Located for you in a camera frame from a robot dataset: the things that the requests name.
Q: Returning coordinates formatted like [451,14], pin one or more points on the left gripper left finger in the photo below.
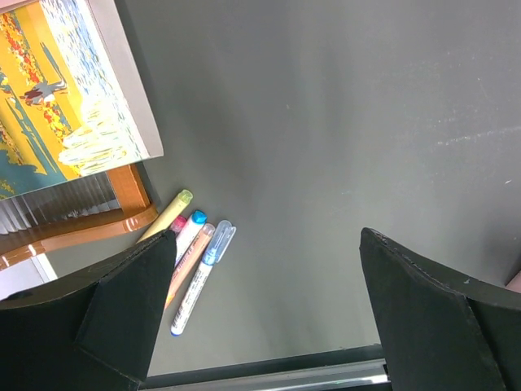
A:
[94,329]

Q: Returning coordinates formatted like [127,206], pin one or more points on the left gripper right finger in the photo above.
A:
[439,328]

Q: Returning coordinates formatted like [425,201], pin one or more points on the pink t shirt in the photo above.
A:
[515,284]

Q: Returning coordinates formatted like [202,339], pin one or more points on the orange marker pen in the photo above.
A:
[188,260]

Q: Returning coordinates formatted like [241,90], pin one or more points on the orange wooden rack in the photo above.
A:
[136,211]

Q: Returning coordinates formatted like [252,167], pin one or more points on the blue capped white marker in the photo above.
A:
[192,227]

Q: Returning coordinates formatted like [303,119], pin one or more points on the yellow marker pen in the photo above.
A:
[170,213]

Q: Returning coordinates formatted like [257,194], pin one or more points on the pink capped marker pen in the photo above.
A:
[178,224]

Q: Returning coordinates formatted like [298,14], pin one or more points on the clear capped blue marker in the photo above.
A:
[213,254]

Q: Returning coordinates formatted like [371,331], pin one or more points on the colourful picture book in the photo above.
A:
[72,101]

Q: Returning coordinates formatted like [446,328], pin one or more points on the aluminium frame rail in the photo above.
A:
[343,376]

